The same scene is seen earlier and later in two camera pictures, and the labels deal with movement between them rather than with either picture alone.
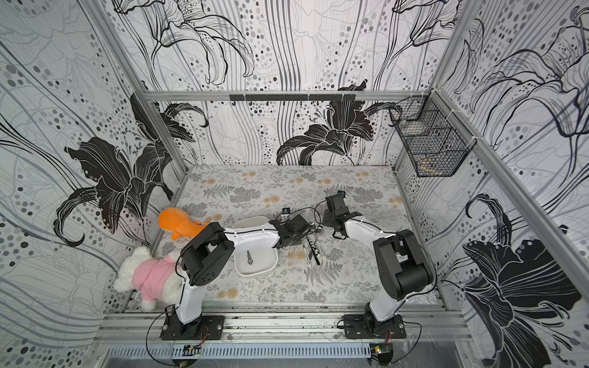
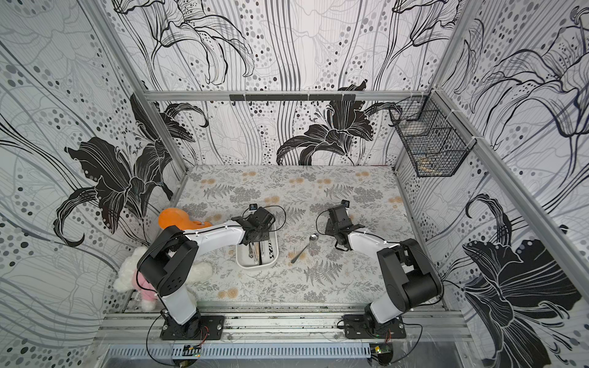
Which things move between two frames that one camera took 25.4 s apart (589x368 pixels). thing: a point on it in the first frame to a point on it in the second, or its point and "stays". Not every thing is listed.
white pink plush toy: (156, 280) stays
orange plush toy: (176, 220) stays
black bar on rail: (294, 97) stays
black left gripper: (297, 241) to (265, 234)
